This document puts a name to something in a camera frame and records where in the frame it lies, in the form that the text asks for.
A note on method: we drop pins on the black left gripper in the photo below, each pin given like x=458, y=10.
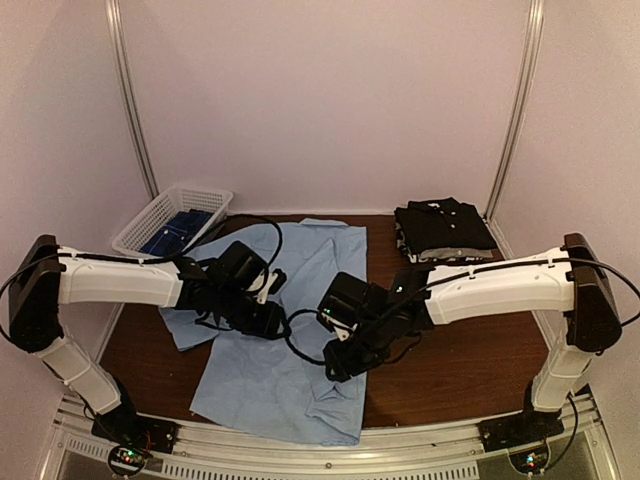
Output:
x=266, y=327

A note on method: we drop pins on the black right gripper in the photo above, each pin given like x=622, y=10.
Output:
x=344, y=365

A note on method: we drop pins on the light blue long sleeve shirt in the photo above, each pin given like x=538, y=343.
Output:
x=259, y=386

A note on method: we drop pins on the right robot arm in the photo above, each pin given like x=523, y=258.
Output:
x=567, y=279

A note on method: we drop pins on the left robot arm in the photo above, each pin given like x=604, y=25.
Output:
x=232, y=289

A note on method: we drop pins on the dark blue folded shirt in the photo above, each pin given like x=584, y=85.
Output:
x=173, y=236

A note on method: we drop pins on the white plastic mesh basket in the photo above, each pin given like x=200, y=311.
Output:
x=164, y=207

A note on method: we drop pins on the grey patterned folded shirt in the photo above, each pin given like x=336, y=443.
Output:
x=440, y=254

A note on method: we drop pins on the black folded polo shirt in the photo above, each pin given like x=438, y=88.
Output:
x=443, y=223

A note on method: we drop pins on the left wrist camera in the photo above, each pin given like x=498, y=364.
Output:
x=266, y=284

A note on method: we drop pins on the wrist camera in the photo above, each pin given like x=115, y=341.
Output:
x=266, y=284
x=348, y=304

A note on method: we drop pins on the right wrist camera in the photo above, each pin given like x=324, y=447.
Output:
x=348, y=304

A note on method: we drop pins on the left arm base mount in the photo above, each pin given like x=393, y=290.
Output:
x=135, y=449

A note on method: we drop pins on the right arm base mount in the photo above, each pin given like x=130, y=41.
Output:
x=524, y=436

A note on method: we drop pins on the front aluminium rail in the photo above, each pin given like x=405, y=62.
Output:
x=452, y=450

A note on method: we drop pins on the left aluminium frame post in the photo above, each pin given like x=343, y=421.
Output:
x=126, y=85

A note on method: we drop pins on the aluminium frame post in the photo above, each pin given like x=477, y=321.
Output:
x=528, y=65
x=126, y=85

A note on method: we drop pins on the right aluminium frame post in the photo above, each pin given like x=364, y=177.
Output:
x=528, y=65

